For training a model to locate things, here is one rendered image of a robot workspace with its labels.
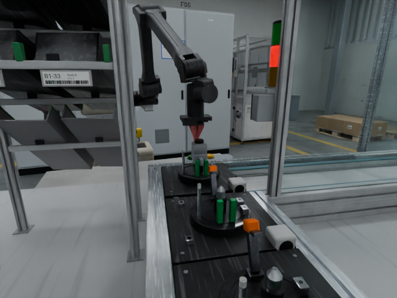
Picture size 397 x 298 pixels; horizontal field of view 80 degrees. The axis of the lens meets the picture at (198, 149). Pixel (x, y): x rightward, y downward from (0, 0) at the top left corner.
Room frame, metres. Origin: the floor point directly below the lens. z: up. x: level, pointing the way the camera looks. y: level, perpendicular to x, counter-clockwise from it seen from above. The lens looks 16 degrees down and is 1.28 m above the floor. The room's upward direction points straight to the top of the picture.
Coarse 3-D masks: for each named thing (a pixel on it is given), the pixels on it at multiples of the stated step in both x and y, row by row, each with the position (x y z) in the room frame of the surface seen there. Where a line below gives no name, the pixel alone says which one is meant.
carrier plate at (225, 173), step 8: (168, 168) 0.81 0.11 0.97; (176, 168) 0.81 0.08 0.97; (224, 168) 0.81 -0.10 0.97; (168, 176) 0.73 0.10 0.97; (176, 176) 0.73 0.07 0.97; (224, 176) 0.73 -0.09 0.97; (232, 176) 0.73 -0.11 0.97; (168, 184) 0.67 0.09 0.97; (176, 184) 0.67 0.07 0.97; (184, 184) 0.67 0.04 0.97; (192, 184) 0.67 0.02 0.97; (208, 184) 0.67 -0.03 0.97; (224, 184) 0.67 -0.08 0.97; (168, 192) 0.62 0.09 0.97; (176, 192) 0.62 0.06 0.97; (184, 192) 0.62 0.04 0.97; (192, 192) 0.62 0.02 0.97; (208, 192) 0.62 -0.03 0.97; (232, 192) 0.63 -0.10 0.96
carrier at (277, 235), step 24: (216, 192) 0.48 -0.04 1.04; (240, 192) 0.62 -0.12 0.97; (168, 216) 0.49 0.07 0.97; (192, 216) 0.46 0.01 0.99; (216, 216) 0.44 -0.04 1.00; (240, 216) 0.46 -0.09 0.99; (264, 216) 0.49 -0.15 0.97; (216, 240) 0.41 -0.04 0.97; (240, 240) 0.41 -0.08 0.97; (264, 240) 0.41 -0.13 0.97; (288, 240) 0.39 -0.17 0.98
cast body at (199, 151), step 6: (198, 138) 0.75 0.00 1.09; (192, 144) 0.73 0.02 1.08; (198, 144) 0.71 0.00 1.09; (204, 144) 0.72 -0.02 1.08; (192, 150) 0.73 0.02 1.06; (198, 150) 0.71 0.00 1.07; (204, 150) 0.71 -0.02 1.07; (192, 156) 0.74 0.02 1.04; (198, 156) 0.70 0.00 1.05; (204, 156) 0.71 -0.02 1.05
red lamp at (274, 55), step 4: (272, 48) 0.65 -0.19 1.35; (276, 48) 0.64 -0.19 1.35; (272, 52) 0.65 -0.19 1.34; (276, 52) 0.64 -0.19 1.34; (272, 56) 0.65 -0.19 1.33; (276, 56) 0.64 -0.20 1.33; (272, 60) 0.64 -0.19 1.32; (276, 60) 0.64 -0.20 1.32; (272, 64) 0.64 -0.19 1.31; (276, 64) 0.64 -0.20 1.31
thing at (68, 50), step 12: (36, 36) 0.54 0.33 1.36; (48, 36) 0.54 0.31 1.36; (60, 36) 0.54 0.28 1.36; (72, 36) 0.54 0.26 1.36; (84, 36) 0.54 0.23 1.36; (96, 36) 0.54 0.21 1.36; (36, 48) 0.52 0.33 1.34; (48, 48) 0.52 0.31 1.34; (60, 48) 0.53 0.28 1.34; (72, 48) 0.53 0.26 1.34; (84, 48) 0.53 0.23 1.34; (96, 48) 0.53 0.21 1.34; (60, 60) 0.51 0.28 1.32; (72, 60) 0.51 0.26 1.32; (84, 60) 0.51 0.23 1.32; (96, 60) 0.52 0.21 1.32; (96, 72) 0.53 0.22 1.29; (108, 72) 0.57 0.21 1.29; (96, 84) 0.59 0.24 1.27; (108, 84) 0.59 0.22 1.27; (84, 96) 0.66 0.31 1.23; (108, 96) 0.66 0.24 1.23; (96, 108) 0.75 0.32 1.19; (108, 108) 0.75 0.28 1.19
